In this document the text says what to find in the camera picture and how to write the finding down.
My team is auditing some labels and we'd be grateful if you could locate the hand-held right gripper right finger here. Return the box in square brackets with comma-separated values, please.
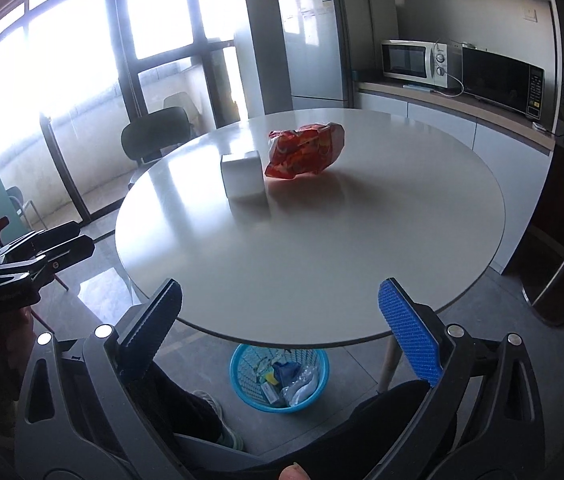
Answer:
[372, 277, 547, 480]

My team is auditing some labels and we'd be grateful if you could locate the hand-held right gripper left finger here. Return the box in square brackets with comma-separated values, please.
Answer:
[14, 277, 185, 480]

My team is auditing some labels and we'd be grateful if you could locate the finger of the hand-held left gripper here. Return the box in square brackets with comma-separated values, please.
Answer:
[0, 221, 83, 261]
[27, 235, 97, 281]

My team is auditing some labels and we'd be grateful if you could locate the blue plastic basket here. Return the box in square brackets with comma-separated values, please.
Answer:
[230, 344, 329, 415]

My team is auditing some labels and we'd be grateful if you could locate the clear plastic bag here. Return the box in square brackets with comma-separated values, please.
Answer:
[282, 366, 320, 407]

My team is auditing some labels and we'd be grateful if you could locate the blue plastic bag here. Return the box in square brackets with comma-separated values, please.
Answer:
[273, 360, 299, 386]

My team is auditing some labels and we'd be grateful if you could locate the person's left hand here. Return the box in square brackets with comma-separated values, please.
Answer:
[0, 305, 35, 386]

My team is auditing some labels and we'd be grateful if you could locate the person's white sneaker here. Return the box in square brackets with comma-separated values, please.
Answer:
[193, 390, 243, 453]

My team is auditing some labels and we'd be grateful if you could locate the round white table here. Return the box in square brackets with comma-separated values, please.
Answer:
[114, 107, 506, 396]

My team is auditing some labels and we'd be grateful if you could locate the dark green chair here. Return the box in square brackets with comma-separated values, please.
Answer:
[121, 107, 193, 181]

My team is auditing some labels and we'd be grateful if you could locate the pale chair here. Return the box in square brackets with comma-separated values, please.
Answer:
[163, 91, 203, 128]

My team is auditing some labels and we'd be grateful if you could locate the dark wooden cabinet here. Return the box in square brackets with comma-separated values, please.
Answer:
[506, 135, 564, 326]

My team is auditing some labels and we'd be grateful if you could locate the orange snack bag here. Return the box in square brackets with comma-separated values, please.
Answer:
[265, 121, 346, 181]

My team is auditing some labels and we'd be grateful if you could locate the black microwave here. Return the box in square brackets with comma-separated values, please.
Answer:
[462, 46, 546, 121]

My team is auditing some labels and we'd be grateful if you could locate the white microwave with dials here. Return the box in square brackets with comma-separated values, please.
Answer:
[381, 39, 464, 92]

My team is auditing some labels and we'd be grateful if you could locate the silver refrigerator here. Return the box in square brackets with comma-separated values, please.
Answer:
[278, 0, 353, 110]

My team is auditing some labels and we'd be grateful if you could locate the black window frame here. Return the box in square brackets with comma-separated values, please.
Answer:
[0, 0, 243, 221]

